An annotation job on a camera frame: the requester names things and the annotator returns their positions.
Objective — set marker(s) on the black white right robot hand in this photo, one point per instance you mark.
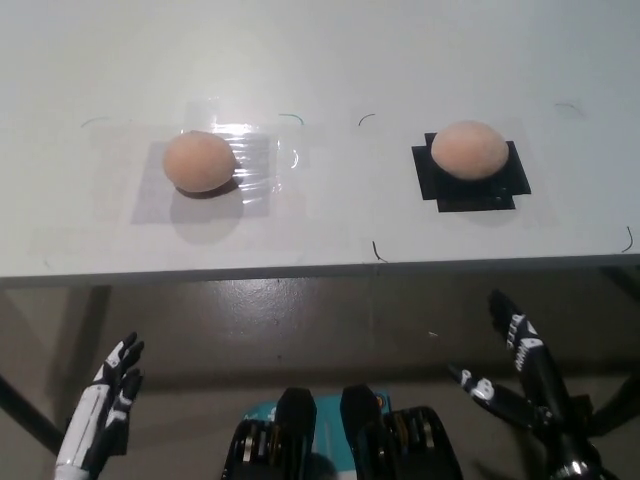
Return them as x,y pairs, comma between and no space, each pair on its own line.
542,380

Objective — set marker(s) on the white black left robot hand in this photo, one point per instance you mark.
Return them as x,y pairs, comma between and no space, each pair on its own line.
82,425

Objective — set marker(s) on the peach dumpling toy with face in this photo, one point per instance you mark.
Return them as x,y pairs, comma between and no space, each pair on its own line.
469,149

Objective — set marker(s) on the dark diagonal table brace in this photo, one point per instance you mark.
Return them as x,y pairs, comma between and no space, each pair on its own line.
30,405

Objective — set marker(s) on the black tape patch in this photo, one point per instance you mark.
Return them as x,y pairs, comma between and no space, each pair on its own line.
475,195

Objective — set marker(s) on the black robot body teal top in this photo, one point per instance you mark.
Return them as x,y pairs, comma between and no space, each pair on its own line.
295,430

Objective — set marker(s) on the grey tape patch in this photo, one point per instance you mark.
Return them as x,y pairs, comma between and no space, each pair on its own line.
152,200

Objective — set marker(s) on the clear shiny tape sheet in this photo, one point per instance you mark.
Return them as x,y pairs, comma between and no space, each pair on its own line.
260,150

